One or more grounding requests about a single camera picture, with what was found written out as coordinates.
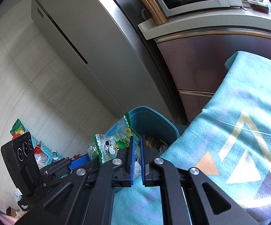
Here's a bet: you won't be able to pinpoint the green clear snack bag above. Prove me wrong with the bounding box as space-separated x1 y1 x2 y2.
86 112 140 164

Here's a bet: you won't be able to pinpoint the teal plastic trash bin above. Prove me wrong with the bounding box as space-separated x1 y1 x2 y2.
104 106 181 194

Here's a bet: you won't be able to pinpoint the teal storage basket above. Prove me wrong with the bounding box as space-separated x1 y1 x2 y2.
10 118 65 172

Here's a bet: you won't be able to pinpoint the blue patterned tablecloth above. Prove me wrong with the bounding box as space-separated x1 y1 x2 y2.
110 50 271 225

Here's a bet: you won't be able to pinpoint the dark brown counter cabinets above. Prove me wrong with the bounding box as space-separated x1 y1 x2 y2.
155 28 271 121

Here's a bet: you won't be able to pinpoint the silver refrigerator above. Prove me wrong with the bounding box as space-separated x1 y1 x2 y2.
31 0 187 124

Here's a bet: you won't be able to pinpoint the copper travel mug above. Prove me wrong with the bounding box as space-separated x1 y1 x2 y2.
139 0 169 26

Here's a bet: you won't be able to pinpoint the dark red food container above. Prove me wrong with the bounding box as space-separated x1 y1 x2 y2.
248 1 270 14

